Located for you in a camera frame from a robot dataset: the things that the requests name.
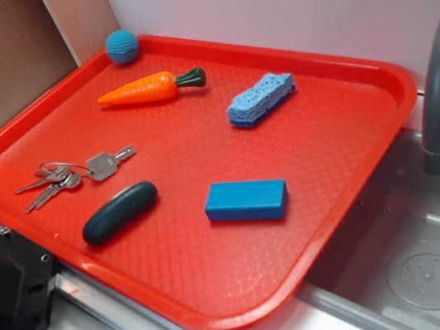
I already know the orange toy carrot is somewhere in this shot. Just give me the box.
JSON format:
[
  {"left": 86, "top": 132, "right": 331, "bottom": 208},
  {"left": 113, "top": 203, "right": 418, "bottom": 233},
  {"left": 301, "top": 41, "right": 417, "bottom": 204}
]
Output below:
[{"left": 97, "top": 67, "right": 207, "bottom": 106}]

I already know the red plastic tray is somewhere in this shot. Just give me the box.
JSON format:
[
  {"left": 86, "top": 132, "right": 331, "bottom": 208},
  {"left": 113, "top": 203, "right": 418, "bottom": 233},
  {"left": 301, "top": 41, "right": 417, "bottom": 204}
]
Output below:
[{"left": 0, "top": 36, "right": 417, "bottom": 330}]

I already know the blue rectangular block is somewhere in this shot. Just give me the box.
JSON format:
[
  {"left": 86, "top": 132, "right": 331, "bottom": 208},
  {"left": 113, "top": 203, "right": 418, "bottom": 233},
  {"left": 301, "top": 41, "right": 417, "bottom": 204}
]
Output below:
[{"left": 204, "top": 179, "right": 288, "bottom": 222}]

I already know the blue folded sponge cloth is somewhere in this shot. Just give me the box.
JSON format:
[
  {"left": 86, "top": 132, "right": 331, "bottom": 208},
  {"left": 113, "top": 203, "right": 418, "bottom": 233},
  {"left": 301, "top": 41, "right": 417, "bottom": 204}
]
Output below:
[{"left": 227, "top": 73, "right": 297, "bottom": 128}]

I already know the large silver key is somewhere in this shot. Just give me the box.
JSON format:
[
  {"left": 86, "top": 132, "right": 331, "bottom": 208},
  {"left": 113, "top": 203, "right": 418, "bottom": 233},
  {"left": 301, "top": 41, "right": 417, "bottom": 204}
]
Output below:
[{"left": 86, "top": 145, "right": 136, "bottom": 182}]

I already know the dark green oblong pickle toy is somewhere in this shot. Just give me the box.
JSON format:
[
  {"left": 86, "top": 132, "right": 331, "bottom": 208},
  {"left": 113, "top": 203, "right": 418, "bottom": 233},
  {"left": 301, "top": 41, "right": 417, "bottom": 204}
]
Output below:
[{"left": 82, "top": 181, "right": 158, "bottom": 246}]

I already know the blue crocheted ball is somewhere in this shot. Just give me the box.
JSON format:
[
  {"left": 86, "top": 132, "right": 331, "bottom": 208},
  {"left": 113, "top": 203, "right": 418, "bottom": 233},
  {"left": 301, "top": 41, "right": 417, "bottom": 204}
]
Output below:
[{"left": 105, "top": 30, "right": 140, "bottom": 65}]

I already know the small silver key bunch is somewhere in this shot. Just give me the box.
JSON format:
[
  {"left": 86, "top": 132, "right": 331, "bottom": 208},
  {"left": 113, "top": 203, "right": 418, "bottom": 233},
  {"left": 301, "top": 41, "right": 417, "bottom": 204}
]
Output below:
[{"left": 15, "top": 164, "right": 82, "bottom": 214}]

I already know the grey toy sink basin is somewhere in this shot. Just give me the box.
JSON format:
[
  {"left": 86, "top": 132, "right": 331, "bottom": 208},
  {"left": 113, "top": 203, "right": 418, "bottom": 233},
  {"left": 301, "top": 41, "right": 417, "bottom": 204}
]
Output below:
[{"left": 299, "top": 129, "right": 440, "bottom": 330}]

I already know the metal key ring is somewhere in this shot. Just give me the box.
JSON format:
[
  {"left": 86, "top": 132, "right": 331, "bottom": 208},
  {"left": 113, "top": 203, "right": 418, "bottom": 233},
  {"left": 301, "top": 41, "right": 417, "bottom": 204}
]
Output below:
[{"left": 38, "top": 155, "right": 95, "bottom": 184}]

